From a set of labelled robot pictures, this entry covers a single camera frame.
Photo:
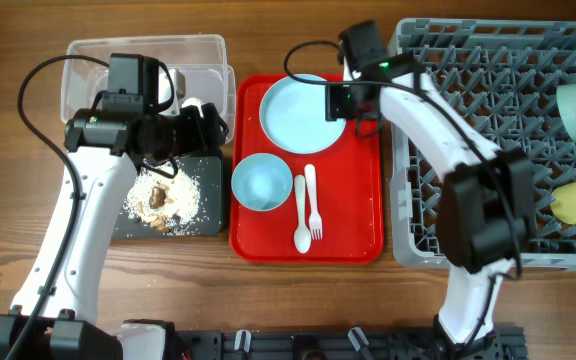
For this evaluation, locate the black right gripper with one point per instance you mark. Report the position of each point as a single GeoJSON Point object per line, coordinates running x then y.
{"type": "Point", "coordinates": [338, 101]}

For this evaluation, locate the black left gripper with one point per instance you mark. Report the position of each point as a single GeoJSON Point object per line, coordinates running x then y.
{"type": "Point", "coordinates": [196, 138]}

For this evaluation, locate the white napkin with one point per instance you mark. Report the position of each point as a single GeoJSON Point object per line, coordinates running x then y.
{"type": "Point", "coordinates": [192, 101]}

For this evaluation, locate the rice and food scraps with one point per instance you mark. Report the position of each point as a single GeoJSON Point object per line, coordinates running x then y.
{"type": "Point", "coordinates": [166, 205]}

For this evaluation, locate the light blue bowl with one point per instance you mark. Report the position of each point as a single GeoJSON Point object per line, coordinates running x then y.
{"type": "Point", "coordinates": [261, 182]}

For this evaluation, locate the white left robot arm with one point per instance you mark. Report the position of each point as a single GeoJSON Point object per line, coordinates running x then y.
{"type": "Point", "coordinates": [128, 128]}

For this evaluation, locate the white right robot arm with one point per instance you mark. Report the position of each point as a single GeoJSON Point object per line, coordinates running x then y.
{"type": "Point", "coordinates": [486, 207]}

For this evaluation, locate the black food waste tray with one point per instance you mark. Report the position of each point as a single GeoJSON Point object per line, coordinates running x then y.
{"type": "Point", "coordinates": [209, 221]}

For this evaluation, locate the clear plastic waste bin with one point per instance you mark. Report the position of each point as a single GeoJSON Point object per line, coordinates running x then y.
{"type": "Point", "coordinates": [201, 59]}

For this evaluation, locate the grey dishwasher rack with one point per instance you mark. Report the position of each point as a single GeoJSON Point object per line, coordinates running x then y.
{"type": "Point", "coordinates": [502, 77]}

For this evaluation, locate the light blue plate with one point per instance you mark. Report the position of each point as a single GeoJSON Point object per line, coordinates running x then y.
{"type": "Point", "coordinates": [293, 117]}

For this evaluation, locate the red serving tray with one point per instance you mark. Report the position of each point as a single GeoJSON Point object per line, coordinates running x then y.
{"type": "Point", "coordinates": [349, 191]}

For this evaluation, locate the white plastic fork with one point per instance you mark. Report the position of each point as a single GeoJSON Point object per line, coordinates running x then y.
{"type": "Point", "coordinates": [315, 220]}

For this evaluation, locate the white plastic spoon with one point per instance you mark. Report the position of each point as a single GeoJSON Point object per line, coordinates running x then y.
{"type": "Point", "coordinates": [302, 235]}

